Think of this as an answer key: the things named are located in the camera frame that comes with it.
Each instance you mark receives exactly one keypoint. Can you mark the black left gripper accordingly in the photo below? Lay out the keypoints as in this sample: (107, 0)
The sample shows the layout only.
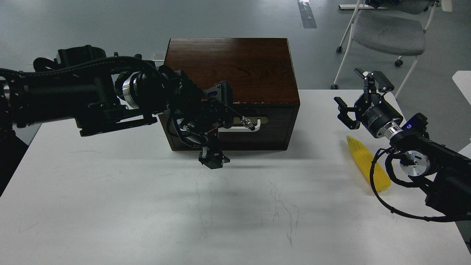
(193, 116)

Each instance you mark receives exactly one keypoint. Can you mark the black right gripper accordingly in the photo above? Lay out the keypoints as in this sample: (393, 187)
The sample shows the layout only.
(371, 109)

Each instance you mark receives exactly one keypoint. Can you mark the wooden drawer with white handle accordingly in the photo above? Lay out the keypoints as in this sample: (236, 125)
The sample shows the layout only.
(271, 136)

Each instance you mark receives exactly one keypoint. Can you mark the yellow corn cob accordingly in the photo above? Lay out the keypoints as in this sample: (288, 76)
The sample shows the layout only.
(363, 159)

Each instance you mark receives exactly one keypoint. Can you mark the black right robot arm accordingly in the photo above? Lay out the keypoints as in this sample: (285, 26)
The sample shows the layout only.
(413, 160)

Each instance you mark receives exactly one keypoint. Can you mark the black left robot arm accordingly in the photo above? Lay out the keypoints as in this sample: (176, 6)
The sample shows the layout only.
(105, 94)

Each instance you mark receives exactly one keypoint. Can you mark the dark wooden drawer cabinet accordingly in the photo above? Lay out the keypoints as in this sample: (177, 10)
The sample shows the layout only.
(259, 70)

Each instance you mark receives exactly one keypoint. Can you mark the grey white office chair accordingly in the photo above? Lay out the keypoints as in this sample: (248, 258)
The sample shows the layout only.
(390, 34)

